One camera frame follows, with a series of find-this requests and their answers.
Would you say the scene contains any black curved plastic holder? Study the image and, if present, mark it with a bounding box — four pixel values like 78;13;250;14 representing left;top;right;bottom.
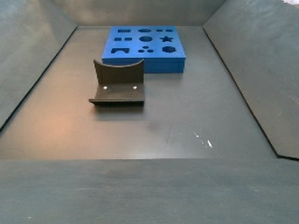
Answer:
88;60;146;105

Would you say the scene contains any blue shape sorter box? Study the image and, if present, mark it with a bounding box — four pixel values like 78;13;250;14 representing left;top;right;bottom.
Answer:
102;25;186;74

